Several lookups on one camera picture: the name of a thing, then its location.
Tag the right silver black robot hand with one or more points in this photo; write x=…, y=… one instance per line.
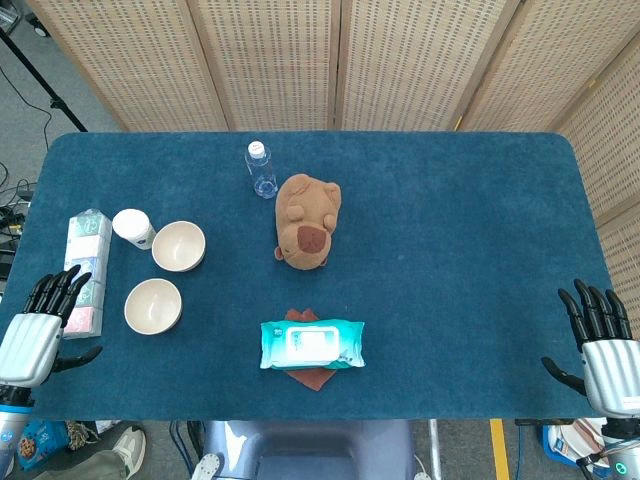
x=607, y=370

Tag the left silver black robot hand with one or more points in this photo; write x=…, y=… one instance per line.
x=30, y=340

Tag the cream bowl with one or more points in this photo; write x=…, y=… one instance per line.
x=152, y=306
x=178, y=246

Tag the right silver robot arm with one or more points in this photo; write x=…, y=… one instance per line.
x=620, y=450

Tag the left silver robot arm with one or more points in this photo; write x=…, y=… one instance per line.
x=9, y=425

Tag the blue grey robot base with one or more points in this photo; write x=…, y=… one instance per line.
x=305, y=450

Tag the tissue packs bundle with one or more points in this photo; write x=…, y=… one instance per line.
x=87, y=270

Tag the blue snack bag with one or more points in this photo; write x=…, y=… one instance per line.
x=37, y=442

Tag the yellow floor tape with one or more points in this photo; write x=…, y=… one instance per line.
x=499, y=449

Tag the olive trouser leg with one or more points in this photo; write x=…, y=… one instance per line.
x=85, y=467

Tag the white green sneaker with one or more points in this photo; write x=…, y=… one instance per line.
x=131, y=447

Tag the white paper cup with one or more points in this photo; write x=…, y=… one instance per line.
x=132, y=227

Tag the silver metal table leg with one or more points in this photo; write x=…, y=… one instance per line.
x=435, y=447

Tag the blue table mat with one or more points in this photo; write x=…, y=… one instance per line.
x=425, y=280

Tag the black tripod stand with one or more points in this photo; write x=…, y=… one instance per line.
x=42, y=82

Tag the teal wet wipes pack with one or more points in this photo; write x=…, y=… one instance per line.
x=312, y=345

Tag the brown folded cloth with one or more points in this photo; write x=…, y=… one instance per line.
x=312, y=378

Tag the clear plastic water bottle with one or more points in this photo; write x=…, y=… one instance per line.
x=260, y=170

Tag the brown capybara plush toy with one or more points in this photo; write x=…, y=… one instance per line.
x=307, y=222

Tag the woven folding screen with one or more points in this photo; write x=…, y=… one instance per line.
x=350, y=60

